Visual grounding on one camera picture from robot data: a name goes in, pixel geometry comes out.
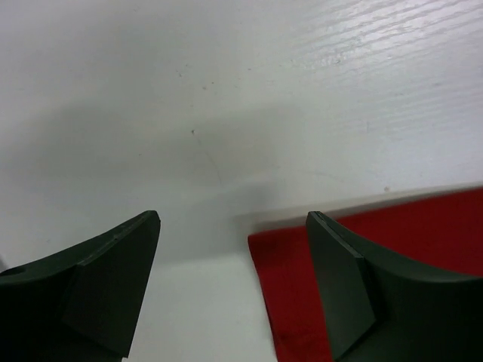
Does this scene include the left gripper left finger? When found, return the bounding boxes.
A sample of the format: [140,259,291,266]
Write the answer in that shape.
[1,210,161,361]

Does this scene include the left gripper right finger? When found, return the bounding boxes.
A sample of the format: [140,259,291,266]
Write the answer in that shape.
[306,211,482,361]

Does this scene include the red t shirt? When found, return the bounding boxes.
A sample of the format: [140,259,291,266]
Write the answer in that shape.
[248,189,482,361]

